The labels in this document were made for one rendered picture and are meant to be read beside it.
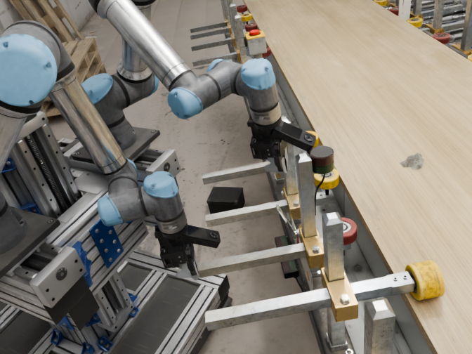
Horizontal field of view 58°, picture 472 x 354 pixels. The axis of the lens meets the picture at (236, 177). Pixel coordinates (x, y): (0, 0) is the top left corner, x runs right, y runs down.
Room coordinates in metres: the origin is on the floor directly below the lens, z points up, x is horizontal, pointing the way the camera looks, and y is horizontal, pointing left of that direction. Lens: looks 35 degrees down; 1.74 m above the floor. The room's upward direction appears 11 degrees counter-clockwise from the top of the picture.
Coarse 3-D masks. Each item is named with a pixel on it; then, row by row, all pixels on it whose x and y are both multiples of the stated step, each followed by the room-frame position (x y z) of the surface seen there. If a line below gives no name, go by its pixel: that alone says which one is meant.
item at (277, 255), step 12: (264, 252) 0.86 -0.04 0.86; (276, 252) 0.85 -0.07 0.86; (288, 252) 0.85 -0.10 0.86; (300, 252) 0.84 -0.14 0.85; (204, 264) 0.86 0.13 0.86; (216, 264) 0.85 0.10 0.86; (228, 264) 0.84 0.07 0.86; (240, 264) 0.84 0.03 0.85; (252, 264) 0.84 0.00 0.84; (264, 264) 0.84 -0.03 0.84; (204, 276) 0.84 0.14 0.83
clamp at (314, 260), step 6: (300, 228) 0.92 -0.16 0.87; (300, 234) 0.91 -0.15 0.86; (318, 234) 0.88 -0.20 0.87; (300, 240) 0.92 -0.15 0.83; (306, 240) 0.87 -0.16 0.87; (312, 240) 0.86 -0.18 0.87; (318, 240) 0.86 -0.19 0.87; (306, 246) 0.85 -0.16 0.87; (312, 246) 0.84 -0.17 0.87; (318, 246) 0.84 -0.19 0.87; (306, 252) 0.83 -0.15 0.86; (312, 252) 0.82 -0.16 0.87; (306, 258) 0.84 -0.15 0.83; (312, 258) 0.81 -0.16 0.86; (318, 258) 0.81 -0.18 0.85; (312, 264) 0.81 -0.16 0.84; (318, 264) 0.81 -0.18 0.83
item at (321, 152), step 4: (316, 148) 0.92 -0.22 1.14; (320, 148) 0.91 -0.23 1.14; (324, 148) 0.91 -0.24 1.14; (328, 148) 0.91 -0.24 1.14; (312, 152) 0.90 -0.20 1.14; (316, 152) 0.90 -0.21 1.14; (320, 152) 0.89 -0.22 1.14; (324, 152) 0.89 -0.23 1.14; (328, 152) 0.89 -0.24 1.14; (316, 156) 0.88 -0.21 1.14; (320, 156) 0.88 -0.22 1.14; (324, 156) 0.87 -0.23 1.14; (328, 156) 0.87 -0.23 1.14; (324, 176) 0.90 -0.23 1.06; (320, 184) 0.90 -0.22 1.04; (316, 188) 0.90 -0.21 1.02; (316, 192) 0.90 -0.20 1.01; (316, 196) 0.90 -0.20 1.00
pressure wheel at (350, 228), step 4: (344, 220) 0.88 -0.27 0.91; (348, 220) 0.88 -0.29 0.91; (344, 224) 0.87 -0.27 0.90; (348, 224) 0.86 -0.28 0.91; (352, 224) 0.86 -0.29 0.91; (344, 228) 0.85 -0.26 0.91; (348, 228) 0.85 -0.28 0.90; (352, 228) 0.84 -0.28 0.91; (356, 228) 0.84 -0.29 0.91; (344, 232) 0.83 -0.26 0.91; (348, 232) 0.83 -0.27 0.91; (352, 232) 0.83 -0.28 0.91; (356, 232) 0.83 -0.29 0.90; (344, 236) 0.82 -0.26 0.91; (348, 236) 0.82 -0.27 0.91; (352, 236) 0.82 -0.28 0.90; (356, 236) 0.83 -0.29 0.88; (344, 240) 0.82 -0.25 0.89; (348, 240) 0.82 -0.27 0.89; (352, 240) 0.82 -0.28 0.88; (344, 244) 0.82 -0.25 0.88; (344, 252) 0.85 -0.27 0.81
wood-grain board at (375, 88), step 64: (256, 0) 3.47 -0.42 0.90; (320, 0) 3.13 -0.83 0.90; (320, 64) 2.01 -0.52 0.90; (384, 64) 1.86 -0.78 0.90; (448, 64) 1.73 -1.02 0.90; (320, 128) 1.41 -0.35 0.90; (384, 128) 1.32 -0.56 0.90; (448, 128) 1.24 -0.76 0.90; (384, 192) 0.97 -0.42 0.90; (448, 192) 0.92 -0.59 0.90; (384, 256) 0.73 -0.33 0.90; (448, 256) 0.69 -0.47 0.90; (448, 320) 0.53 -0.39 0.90
